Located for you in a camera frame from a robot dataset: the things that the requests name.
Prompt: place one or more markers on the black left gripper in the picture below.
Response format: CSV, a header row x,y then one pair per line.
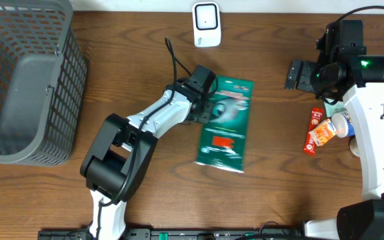
x,y
206,119

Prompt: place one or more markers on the grey plastic basket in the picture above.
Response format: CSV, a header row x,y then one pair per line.
x,y
42,79

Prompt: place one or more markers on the light green wipes pack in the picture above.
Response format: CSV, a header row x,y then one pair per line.
x,y
336,108

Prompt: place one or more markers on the green 3M glove package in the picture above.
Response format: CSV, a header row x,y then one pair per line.
x,y
223,138

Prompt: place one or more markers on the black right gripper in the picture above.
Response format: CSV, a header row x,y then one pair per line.
x,y
306,82

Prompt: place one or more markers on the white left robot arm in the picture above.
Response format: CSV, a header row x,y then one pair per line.
x,y
118,159

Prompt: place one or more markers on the green lid jar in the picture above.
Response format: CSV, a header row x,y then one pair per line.
x,y
353,147

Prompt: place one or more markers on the orange small box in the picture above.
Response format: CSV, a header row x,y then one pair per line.
x,y
322,133

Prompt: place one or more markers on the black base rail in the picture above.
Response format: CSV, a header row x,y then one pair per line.
x,y
166,234

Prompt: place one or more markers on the white blue label tub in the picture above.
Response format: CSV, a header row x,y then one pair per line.
x,y
343,124

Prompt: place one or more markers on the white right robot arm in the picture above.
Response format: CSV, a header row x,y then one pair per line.
x,y
345,72

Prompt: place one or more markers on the white barcode scanner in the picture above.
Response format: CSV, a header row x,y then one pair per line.
x,y
206,24

